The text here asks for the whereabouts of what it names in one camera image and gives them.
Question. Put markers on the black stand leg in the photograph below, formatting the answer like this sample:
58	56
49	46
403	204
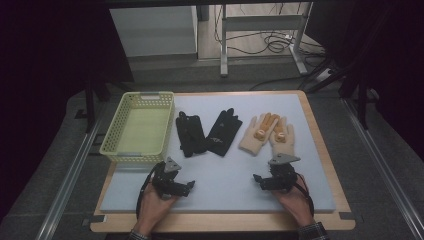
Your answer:
361	103
89	103

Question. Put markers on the person's plaid sleeve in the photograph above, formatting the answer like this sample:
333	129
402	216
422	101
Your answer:
138	236
313	231

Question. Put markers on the white metal desk frame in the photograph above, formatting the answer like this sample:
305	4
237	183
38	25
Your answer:
260	23

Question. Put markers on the person's right hand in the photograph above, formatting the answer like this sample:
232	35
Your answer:
295	203

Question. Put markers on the person's left hand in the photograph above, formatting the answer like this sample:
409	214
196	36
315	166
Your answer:
154	210

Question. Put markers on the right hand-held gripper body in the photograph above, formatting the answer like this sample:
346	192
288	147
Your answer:
281	176

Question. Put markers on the beige knit glove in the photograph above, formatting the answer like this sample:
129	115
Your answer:
255	135
282	136

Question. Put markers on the person's right plaid sleeve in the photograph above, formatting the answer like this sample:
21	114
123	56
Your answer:
313	231

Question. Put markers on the white cabinet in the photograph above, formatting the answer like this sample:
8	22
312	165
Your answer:
156	31

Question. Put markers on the grey foam mat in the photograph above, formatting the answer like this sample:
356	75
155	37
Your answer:
216	173

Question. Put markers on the aluminium rail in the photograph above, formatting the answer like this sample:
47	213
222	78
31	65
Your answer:
383	166
63	186

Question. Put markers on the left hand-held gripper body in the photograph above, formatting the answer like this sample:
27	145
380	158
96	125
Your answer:
166	181

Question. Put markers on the pale green plastic basket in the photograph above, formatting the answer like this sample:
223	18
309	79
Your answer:
140	128

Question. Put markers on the black glove with small logo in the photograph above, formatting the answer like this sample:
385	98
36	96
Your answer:
222	133

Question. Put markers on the person's left plaid sleeve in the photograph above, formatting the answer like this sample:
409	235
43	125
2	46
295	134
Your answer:
138	236

